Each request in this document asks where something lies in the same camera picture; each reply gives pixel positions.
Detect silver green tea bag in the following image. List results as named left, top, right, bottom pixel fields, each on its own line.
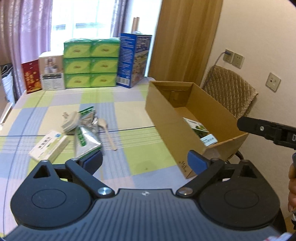
left=74, top=106, right=102, bottom=159

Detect white green medicine box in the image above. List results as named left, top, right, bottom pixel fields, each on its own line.
left=29, top=130, right=70, bottom=163

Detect green oral spray box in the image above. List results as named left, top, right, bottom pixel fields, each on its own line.
left=183, top=118, right=209, bottom=138

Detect beige plastic spoon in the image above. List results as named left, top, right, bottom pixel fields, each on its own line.
left=98, top=118, right=117, bottom=151

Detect white power adapter plug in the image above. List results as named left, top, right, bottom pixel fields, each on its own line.
left=61, top=111, right=80, bottom=133

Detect white ointment box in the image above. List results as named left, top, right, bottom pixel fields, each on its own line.
left=200, top=133, right=218, bottom=147

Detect right hand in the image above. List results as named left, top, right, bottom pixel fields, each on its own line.
left=288, top=153, right=296, bottom=212

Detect brown cardboard box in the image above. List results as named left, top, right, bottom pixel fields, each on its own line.
left=145, top=80, right=249, bottom=179

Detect checkered tablecloth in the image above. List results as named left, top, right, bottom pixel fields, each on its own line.
left=0, top=77, right=193, bottom=235

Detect green tissue pack stack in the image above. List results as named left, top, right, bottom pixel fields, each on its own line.
left=63, top=38, right=120, bottom=88

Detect white product box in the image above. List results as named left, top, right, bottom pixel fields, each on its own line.
left=38, top=51, right=65, bottom=91

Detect red gift envelope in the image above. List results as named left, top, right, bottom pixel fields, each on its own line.
left=22, top=59, right=42, bottom=94

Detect brown curtain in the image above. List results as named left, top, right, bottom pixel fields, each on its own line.
left=148, top=0, right=223, bottom=85

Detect blue milk carton box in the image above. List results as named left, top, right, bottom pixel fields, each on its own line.
left=117, top=33, right=152, bottom=88

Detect cardboard tubes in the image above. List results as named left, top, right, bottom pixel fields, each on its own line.
left=131, top=17, right=141, bottom=34

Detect purple curtain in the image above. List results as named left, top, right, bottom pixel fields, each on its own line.
left=1, top=0, right=53, bottom=98

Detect wall network socket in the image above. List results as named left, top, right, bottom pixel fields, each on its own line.
left=265, top=73, right=281, bottom=92

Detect wall power socket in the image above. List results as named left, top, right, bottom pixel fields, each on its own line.
left=223, top=49, right=234, bottom=64

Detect charger cable on wall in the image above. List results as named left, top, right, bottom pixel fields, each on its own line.
left=211, top=51, right=232, bottom=70

